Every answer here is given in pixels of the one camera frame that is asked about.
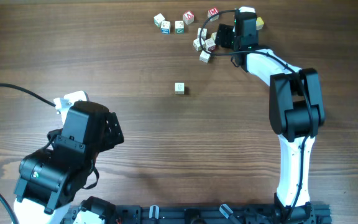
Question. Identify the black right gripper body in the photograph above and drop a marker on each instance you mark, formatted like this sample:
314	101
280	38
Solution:
224	33

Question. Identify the white maroon wooden block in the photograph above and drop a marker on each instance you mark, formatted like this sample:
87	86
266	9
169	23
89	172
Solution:
210	45

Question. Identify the red edged wooden block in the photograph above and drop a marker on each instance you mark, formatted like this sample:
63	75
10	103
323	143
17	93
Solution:
202	33

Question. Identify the green letter wooden block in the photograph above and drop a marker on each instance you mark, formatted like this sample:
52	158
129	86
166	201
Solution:
158	19

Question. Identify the yellow top wooden block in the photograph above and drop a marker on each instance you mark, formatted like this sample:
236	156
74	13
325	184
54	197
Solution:
259	23

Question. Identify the red A wooden block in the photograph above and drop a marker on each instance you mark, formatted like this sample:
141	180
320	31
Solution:
188	17

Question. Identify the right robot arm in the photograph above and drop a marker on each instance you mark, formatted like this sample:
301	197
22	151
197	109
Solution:
296	112

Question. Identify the blue letter wooden block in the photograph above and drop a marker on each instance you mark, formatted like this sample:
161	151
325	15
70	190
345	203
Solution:
165	27

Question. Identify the red M wooden block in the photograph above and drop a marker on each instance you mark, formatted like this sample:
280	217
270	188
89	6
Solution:
213	14

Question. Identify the wooden block with figure eight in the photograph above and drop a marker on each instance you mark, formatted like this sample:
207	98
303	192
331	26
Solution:
179	88

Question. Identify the green edged animal wooden block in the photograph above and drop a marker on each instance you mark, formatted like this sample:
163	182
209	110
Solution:
205	56

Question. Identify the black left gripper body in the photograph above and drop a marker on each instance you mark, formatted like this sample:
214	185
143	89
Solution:
107	141

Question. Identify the pale yellow wooden block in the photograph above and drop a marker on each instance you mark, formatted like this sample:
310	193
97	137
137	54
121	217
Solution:
213	35

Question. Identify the green N wooden block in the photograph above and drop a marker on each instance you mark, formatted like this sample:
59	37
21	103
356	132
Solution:
179	27

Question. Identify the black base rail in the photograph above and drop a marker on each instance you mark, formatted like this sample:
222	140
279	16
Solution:
197	214

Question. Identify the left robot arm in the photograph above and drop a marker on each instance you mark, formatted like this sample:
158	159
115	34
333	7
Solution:
50	177

